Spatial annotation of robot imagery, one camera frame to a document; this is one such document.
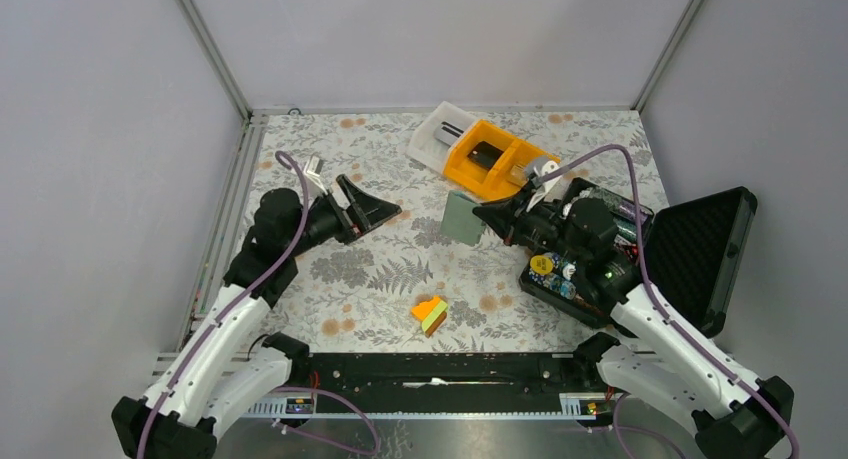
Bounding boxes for orange green sticky notes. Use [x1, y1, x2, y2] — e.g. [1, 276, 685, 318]
[410, 296, 448, 337]

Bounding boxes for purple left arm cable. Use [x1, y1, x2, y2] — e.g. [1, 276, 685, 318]
[135, 151, 382, 459]

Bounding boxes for white plastic bin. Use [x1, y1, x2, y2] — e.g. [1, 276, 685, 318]
[406, 101, 479, 174]

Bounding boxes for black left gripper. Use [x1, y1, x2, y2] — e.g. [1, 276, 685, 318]
[288, 174, 402, 256]

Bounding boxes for black credit card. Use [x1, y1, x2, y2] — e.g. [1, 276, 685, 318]
[467, 141, 503, 170]

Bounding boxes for yellow plastic divided bin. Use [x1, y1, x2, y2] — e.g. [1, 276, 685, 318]
[442, 120, 559, 201]

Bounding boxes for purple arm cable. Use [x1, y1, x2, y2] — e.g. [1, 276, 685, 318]
[135, 151, 382, 459]
[529, 144, 801, 459]

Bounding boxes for black poker chip case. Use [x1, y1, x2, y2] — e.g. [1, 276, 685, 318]
[518, 177, 759, 339]

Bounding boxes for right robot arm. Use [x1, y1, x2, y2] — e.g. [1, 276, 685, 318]
[473, 197, 800, 458]

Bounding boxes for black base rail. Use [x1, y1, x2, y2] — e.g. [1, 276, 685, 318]
[270, 352, 620, 421]

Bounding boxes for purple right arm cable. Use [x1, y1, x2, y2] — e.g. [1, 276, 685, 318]
[529, 144, 801, 459]

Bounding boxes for green card holder wallet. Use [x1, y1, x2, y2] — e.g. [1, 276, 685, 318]
[440, 190, 487, 246]

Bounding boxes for yellow dealer button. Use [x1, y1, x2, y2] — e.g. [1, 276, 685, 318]
[529, 255, 556, 276]

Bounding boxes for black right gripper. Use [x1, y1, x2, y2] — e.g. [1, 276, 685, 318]
[474, 182, 586, 268]

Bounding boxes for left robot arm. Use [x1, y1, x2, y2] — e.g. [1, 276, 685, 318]
[111, 175, 402, 458]

